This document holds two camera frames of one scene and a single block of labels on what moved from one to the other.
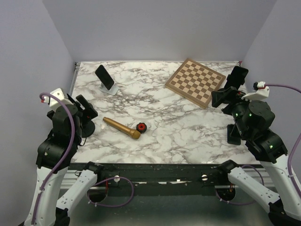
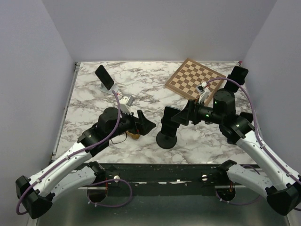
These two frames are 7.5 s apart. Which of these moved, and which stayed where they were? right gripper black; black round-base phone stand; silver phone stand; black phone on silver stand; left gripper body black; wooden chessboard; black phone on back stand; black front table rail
Moved: black round-base phone stand; left gripper body black; right gripper black
Stayed: black front table rail; silver phone stand; wooden chessboard; black phone on silver stand; black phone on back stand
